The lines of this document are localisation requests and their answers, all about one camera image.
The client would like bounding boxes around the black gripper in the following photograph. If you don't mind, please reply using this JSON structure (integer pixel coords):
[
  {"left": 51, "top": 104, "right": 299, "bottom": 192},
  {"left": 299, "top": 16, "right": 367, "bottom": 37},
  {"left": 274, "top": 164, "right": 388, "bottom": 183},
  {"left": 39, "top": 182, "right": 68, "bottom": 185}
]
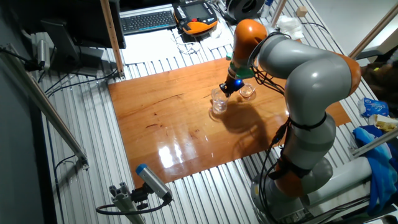
[{"left": 219, "top": 74, "right": 245, "bottom": 98}]

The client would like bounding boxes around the clear glass mug with handle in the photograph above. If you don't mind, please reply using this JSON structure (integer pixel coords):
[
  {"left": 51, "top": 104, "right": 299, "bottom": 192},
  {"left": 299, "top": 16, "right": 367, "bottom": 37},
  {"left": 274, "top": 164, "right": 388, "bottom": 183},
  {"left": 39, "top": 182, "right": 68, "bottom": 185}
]
[{"left": 210, "top": 86, "right": 231, "bottom": 114}]

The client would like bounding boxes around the small clear glass cup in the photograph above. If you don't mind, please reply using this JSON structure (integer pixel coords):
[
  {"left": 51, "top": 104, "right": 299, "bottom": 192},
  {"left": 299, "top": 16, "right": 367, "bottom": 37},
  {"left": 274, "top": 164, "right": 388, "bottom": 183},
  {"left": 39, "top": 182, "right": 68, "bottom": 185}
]
[{"left": 238, "top": 83, "right": 257, "bottom": 101}]

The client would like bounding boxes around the small white paper sheet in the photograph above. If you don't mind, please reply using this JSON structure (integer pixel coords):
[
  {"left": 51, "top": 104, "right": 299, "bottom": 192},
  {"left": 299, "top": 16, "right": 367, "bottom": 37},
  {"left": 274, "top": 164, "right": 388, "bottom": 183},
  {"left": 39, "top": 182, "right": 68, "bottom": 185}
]
[{"left": 205, "top": 27, "right": 234, "bottom": 51}]

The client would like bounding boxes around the white lump beside pendant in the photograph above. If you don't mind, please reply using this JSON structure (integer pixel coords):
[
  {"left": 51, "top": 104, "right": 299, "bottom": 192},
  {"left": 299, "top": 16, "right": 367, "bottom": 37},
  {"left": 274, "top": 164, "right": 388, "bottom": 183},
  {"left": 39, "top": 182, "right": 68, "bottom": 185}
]
[{"left": 208, "top": 26, "right": 223, "bottom": 39}]

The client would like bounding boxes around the glossy wooden board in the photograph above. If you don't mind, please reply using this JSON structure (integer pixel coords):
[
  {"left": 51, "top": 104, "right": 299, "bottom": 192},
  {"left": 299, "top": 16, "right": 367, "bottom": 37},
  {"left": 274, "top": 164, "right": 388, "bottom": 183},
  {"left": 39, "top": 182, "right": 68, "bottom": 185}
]
[{"left": 108, "top": 57, "right": 352, "bottom": 189}]

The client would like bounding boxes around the orange black teach pendant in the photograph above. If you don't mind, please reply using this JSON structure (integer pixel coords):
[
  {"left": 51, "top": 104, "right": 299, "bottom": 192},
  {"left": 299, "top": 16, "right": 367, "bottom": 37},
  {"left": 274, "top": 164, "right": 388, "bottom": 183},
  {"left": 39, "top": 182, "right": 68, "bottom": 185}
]
[{"left": 172, "top": 0, "right": 219, "bottom": 35}]

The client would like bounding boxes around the black round spool device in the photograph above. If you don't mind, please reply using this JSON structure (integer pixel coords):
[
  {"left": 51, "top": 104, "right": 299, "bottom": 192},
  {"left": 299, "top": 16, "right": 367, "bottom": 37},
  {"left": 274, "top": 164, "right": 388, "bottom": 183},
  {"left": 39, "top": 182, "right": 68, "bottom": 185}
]
[{"left": 225, "top": 0, "right": 265, "bottom": 22}]

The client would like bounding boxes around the large white paper sheet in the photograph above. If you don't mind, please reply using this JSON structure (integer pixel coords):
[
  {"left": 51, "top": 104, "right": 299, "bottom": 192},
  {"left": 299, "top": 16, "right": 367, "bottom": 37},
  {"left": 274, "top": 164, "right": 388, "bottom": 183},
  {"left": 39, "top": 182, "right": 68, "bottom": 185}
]
[{"left": 119, "top": 29, "right": 184, "bottom": 65}]

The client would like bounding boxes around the crumpled white tissue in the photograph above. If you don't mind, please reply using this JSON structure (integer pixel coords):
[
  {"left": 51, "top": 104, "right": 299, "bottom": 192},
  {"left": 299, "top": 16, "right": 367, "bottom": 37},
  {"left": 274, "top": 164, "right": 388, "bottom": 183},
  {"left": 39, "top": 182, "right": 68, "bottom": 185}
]
[{"left": 275, "top": 15, "right": 305, "bottom": 40}]

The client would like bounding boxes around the black computer keyboard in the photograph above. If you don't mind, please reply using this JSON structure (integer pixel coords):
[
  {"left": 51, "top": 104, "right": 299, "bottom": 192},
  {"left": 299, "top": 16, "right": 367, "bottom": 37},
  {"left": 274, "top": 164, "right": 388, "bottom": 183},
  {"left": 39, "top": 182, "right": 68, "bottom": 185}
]
[{"left": 119, "top": 9, "right": 177, "bottom": 35}]

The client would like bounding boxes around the blue plastic packet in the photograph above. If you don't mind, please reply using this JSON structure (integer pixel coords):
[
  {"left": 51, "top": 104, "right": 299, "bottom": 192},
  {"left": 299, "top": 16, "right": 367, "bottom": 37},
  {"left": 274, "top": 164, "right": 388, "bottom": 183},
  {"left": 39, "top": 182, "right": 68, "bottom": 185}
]
[{"left": 357, "top": 97, "right": 390, "bottom": 118}]

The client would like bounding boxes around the black computer monitor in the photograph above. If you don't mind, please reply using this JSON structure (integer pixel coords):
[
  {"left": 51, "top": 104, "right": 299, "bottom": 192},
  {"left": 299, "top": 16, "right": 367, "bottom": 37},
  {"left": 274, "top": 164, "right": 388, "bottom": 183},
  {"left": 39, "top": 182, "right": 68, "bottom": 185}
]
[{"left": 40, "top": 0, "right": 127, "bottom": 78}]

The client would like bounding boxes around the person head dark hair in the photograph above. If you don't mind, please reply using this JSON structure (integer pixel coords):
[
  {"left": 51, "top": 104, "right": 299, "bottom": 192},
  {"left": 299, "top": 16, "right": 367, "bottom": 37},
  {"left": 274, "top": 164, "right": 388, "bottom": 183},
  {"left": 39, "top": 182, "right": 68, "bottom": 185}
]
[{"left": 360, "top": 60, "right": 398, "bottom": 108}]

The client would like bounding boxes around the open snack bag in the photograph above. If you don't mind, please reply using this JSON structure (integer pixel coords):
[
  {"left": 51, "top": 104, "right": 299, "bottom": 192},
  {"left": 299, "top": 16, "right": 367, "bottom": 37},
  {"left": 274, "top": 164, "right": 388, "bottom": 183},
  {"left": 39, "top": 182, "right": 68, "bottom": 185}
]
[{"left": 373, "top": 114, "right": 398, "bottom": 132}]

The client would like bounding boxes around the blue cloth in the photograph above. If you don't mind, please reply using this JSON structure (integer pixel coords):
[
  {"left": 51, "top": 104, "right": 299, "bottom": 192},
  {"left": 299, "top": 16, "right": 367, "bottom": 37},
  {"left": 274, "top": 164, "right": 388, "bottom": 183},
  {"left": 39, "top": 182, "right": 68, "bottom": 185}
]
[{"left": 353, "top": 125, "right": 398, "bottom": 215}]

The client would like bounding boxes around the silver cylindrical webcam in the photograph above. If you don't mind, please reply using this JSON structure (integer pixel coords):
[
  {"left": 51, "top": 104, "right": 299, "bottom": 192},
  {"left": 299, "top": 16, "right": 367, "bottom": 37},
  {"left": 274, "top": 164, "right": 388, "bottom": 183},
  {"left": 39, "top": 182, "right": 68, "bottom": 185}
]
[{"left": 36, "top": 39, "right": 51, "bottom": 71}]

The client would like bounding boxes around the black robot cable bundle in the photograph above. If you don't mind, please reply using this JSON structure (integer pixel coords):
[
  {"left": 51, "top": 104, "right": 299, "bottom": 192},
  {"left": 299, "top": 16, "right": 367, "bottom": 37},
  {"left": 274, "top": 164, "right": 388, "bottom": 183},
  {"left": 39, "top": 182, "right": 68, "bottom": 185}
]
[{"left": 248, "top": 30, "right": 312, "bottom": 224}]

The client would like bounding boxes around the white charger with cable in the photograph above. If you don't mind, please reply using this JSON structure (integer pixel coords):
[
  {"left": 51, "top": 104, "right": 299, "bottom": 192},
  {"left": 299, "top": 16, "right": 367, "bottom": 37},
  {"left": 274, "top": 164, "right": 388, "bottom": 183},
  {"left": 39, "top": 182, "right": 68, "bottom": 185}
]
[{"left": 170, "top": 32, "right": 203, "bottom": 55}]

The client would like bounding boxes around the frame post with metal foot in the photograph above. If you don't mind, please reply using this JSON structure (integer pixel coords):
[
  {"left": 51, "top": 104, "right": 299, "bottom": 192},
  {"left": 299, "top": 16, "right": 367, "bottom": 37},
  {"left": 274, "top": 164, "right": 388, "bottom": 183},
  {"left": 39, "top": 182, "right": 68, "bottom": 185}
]
[{"left": 269, "top": 0, "right": 287, "bottom": 28}]

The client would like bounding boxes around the silver camera with blue cap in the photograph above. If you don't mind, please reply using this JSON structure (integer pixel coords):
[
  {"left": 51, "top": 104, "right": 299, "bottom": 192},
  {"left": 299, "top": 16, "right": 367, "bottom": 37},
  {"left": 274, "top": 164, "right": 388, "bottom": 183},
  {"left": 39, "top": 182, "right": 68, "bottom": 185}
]
[{"left": 135, "top": 164, "right": 174, "bottom": 203}]

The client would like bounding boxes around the slanted frame post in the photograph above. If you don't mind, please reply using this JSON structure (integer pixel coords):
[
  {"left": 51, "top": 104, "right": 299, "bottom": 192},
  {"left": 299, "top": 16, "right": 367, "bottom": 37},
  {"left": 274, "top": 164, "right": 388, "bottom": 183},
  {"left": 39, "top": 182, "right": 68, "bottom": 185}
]
[{"left": 99, "top": 0, "right": 126, "bottom": 80}]

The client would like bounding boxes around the aluminium camera mount profile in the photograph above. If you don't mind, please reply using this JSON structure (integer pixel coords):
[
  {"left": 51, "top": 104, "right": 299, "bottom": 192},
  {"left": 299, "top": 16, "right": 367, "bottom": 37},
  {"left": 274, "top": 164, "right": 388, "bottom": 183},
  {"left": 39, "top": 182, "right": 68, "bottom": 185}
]
[{"left": 108, "top": 182, "right": 147, "bottom": 224}]

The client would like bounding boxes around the short aluminium frame beam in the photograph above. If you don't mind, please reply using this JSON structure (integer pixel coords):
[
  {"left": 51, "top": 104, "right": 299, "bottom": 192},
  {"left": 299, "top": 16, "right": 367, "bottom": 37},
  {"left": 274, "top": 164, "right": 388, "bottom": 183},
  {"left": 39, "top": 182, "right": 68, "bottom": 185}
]
[{"left": 349, "top": 129, "right": 398, "bottom": 157}]

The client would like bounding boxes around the tan frame beam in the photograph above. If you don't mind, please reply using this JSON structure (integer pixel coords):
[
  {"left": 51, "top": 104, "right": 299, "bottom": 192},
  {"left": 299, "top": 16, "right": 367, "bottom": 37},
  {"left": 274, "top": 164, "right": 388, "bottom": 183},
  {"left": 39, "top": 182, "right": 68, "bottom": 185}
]
[{"left": 349, "top": 2, "right": 398, "bottom": 58}]

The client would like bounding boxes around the black camera cable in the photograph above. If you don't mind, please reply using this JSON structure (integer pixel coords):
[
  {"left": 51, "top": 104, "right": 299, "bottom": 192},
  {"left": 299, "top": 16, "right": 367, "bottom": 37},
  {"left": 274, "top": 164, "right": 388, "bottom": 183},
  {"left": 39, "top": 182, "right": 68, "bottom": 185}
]
[{"left": 95, "top": 198, "right": 170, "bottom": 216}]

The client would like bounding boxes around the long aluminium frame beam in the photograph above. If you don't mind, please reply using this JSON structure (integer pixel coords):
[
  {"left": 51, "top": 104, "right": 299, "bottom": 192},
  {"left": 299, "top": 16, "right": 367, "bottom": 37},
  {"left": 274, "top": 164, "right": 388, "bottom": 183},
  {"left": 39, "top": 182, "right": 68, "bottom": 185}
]
[{"left": 0, "top": 43, "right": 90, "bottom": 170}]

